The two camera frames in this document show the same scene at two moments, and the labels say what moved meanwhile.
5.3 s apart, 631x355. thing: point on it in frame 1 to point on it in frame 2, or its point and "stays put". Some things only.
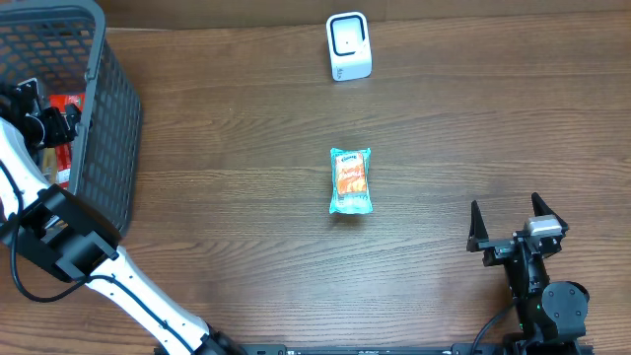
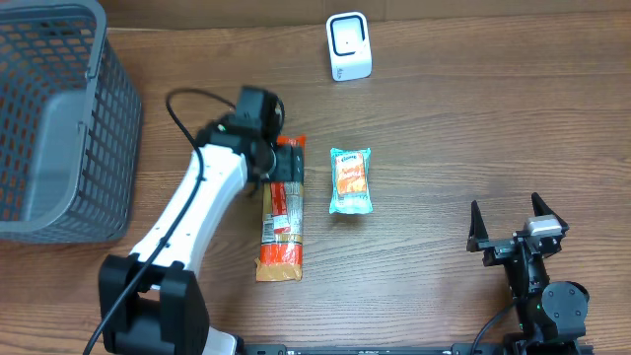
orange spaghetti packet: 57,160 to 282,236
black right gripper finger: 542,208 stays put
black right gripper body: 504,249 stays put
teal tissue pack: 351,192 stays put
